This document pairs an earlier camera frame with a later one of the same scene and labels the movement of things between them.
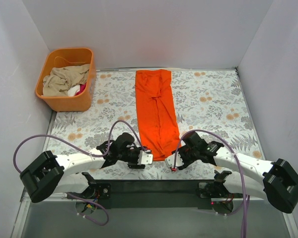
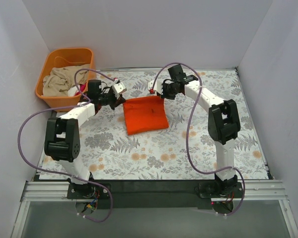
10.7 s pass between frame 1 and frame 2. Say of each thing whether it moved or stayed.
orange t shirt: moved
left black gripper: moved
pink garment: stayed
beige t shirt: stayed
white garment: stayed
